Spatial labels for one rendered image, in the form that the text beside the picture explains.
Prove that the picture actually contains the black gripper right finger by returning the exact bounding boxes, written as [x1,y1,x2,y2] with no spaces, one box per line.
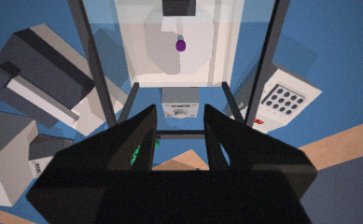
[203,104,317,199]

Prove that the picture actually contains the blue bench mat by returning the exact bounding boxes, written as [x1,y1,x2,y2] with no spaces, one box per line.
[0,0,363,224]

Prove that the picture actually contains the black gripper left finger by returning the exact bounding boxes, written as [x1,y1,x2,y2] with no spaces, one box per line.
[43,105,158,172]

